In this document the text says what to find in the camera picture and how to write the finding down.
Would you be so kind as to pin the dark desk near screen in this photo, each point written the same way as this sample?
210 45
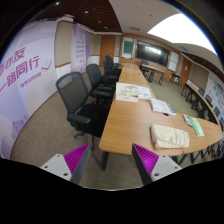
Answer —
152 70

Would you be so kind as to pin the narrow purple standing banner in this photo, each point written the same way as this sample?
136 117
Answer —
79 49

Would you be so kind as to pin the white whiteboard left of screen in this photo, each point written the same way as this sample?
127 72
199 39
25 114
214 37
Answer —
128 44

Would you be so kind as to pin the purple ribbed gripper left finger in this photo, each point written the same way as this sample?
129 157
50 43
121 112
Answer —
69 166

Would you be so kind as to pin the white paper sheets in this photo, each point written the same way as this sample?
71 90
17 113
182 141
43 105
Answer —
144 93

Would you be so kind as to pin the long wooden conference table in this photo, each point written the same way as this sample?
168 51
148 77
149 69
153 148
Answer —
130 122

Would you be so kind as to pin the large black wall screen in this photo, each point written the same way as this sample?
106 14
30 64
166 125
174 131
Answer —
153 53

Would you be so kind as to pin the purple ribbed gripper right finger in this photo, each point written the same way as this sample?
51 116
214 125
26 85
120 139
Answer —
151 166

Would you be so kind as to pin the green white leaflet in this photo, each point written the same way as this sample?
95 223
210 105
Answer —
194 123

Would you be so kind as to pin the white cardboard box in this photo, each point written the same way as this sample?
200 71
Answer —
126 92

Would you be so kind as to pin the beige folded towel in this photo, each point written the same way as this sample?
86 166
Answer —
168 137

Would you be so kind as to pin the right side table row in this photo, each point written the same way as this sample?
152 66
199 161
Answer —
201 104

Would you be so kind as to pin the purple white wall banner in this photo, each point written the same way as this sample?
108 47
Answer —
27 80

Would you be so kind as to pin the open white booklet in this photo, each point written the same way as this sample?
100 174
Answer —
161 106

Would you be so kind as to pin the nearest black mesh office chair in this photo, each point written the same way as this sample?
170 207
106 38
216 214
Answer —
85 117

